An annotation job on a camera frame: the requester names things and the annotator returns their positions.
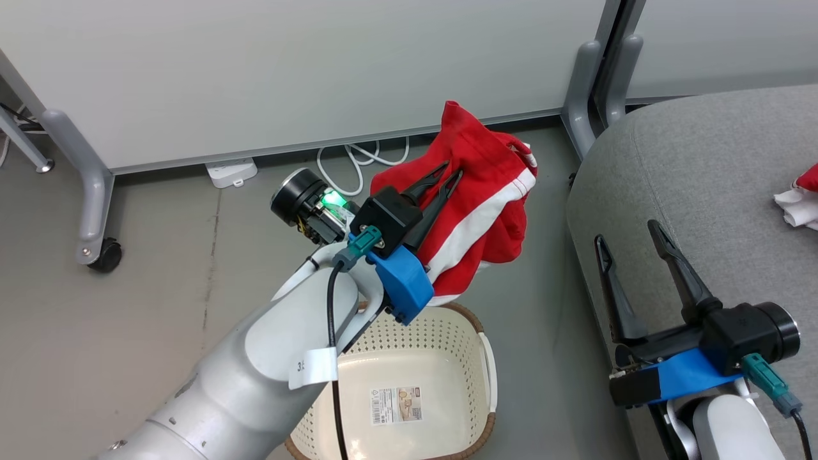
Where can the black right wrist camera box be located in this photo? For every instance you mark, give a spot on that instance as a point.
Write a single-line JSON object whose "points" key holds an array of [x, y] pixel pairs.
{"points": [[741, 332]]}

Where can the blue right camera bracket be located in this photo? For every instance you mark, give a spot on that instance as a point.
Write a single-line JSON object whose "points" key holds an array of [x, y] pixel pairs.
{"points": [[696, 377]]}

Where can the narrow white partition panel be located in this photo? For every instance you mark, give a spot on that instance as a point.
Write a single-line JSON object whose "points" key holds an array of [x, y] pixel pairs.
{"points": [[728, 45]]}

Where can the black caster wheel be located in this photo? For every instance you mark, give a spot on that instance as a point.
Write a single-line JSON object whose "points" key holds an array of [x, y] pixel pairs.
{"points": [[107, 255]]}

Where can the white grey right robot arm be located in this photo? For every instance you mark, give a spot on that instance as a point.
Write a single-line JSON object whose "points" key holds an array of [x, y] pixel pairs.
{"points": [[728, 428]]}

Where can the teal camera connector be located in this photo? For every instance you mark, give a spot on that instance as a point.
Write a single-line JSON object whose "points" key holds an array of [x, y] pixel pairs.
{"points": [[770, 383], [361, 246]]}

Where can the teal right camera connector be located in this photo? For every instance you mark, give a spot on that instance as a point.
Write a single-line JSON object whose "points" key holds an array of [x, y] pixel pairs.
{"points": [[770, 383]]}

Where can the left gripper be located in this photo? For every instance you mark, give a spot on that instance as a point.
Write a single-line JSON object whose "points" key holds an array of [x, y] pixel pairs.
{"points": [[313, 204]]}

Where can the grey fabric sofa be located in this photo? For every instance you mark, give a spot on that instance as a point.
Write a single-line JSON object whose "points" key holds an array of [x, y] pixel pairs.
{"points": [[703, 191]]}

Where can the teal left camera connector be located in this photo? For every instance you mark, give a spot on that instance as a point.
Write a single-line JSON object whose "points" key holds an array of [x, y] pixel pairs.
{"points": [[361, 246]]}

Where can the large white partition panel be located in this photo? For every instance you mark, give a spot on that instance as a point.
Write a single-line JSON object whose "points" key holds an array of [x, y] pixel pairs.
{"points": [[287, 70]]}

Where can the grey partition leg with caster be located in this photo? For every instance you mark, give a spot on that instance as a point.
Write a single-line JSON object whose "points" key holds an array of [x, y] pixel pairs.
{"points": [[92, 185]]}

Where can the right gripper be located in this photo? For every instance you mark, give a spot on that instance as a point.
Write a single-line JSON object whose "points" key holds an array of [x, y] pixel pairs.
{"points": [[664, 348]]}

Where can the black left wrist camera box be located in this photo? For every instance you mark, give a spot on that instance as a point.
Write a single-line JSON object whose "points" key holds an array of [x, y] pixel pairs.
{"points": [[386, 220]]}

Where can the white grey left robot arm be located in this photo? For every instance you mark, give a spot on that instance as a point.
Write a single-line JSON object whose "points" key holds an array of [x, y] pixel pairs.
{"points": [[255, 377]]}

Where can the red and white garment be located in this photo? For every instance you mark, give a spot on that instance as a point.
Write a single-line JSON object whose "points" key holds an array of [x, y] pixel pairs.
{"points": [[799, 204]]}

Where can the red garment with white stripe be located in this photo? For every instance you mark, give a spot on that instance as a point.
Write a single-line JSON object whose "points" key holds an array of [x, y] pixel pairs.
{"points": [[486, 172]]}

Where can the grey curved partition leg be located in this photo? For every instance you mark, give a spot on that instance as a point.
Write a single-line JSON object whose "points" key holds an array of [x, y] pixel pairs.
{"points": [[621, 76], [580, 96]]}

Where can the white power strip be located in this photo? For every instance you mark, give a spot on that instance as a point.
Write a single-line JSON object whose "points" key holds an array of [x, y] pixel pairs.
{"points": [[231, 172]]}

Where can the black block on right bracket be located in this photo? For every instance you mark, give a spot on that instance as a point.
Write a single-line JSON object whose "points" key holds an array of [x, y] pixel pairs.
{"points": [[632, 388]]}

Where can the beige plastic laundry basket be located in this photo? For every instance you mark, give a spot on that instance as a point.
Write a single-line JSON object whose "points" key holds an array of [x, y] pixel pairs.
{"points": [[415, 358]]}

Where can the grey metal stand pole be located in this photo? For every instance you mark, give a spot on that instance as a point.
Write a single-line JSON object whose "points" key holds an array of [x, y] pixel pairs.
{"points": [[22, 144]]}

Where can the printed basket label sticker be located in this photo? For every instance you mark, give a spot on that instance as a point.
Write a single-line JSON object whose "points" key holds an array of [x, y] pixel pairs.
{"points": [[396, 405]]}

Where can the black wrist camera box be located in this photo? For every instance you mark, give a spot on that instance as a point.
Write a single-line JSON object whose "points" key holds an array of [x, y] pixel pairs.
{"points": [[386, 220], [741, 332]]}

